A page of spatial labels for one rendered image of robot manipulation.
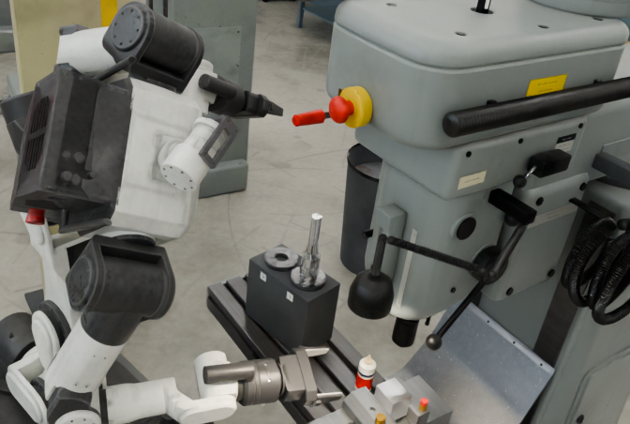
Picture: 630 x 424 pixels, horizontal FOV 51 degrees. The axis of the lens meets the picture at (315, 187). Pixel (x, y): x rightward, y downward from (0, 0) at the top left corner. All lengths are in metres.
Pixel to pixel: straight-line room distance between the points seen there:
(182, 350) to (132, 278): 1.97
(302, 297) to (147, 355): 1.51
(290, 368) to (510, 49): 0.78
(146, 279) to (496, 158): 0.59
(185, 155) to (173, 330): 2.15
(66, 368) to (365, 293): 0.52
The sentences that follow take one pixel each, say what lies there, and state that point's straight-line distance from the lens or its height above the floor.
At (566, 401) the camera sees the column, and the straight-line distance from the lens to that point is 1.75.
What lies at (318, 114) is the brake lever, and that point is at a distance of 1.06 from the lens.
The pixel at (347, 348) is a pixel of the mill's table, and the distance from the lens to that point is 1.78.
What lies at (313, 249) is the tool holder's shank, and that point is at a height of 1.21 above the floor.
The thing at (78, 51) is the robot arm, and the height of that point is 1.68.
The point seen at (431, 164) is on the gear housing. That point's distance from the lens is 1.02.
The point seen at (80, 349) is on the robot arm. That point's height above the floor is 1.32.
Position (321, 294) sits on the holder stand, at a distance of 1.63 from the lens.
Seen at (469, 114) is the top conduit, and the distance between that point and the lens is 0.90.
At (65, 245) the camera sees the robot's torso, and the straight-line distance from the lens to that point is 1.49.
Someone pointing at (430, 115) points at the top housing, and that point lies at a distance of 0.91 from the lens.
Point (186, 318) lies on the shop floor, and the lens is 3.20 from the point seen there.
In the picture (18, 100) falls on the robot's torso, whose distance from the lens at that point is 1.48.
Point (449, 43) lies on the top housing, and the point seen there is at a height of 1.89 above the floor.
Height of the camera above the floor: 2.13
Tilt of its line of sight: 30 degrees down
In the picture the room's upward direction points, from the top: 8 degrees clockwise
